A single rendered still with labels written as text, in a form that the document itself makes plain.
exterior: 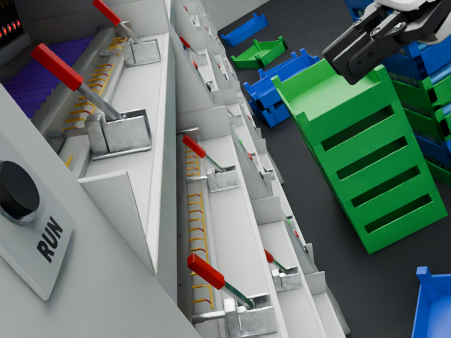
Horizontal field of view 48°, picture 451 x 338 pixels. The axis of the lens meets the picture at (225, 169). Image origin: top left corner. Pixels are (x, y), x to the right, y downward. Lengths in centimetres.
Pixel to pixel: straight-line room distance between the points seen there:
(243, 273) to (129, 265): 32
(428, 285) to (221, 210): 56
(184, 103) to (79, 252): 66
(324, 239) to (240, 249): 83
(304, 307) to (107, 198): 56
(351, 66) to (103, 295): 37
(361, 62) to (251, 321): 25
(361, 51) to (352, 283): 80
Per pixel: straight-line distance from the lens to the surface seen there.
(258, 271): 51
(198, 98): 82
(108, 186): 20
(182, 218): 57
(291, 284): 77
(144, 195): 29
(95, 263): 18
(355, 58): 49
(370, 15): 54
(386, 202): 120
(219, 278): 42
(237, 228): 58
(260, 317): 44
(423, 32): 47
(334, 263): 129
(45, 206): 17
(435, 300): 110
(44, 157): 19
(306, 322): 72
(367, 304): 116
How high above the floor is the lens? 80
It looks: 24 degrees down
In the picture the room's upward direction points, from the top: 32 degrees counter-clockwise
